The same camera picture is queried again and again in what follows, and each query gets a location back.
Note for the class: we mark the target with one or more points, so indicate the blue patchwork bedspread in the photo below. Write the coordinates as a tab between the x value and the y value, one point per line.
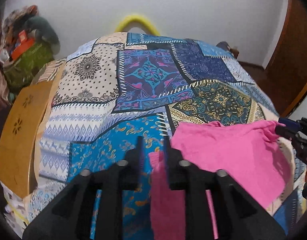
125	85

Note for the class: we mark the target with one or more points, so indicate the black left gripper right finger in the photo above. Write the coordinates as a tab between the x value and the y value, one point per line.
215	203

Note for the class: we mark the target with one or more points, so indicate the yellow hoop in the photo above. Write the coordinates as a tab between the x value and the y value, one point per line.
137	19

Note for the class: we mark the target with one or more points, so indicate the white floral cloth pile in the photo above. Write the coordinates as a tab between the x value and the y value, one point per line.
14	212

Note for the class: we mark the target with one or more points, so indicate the wooden carved headboard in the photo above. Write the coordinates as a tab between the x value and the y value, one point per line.
18	171

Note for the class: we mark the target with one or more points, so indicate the dark green cushion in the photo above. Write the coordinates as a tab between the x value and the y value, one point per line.
43	32

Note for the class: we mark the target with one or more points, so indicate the orange box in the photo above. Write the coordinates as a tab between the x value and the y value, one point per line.
22	48

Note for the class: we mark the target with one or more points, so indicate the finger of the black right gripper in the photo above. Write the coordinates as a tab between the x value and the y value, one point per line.
287	128

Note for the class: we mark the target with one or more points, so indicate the brown wooden door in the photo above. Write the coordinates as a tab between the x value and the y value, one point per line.
286	73

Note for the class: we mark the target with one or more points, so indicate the pink knit shirt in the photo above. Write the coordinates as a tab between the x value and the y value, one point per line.
248	152

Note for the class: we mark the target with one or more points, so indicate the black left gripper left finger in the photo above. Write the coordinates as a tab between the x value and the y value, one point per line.
69	214

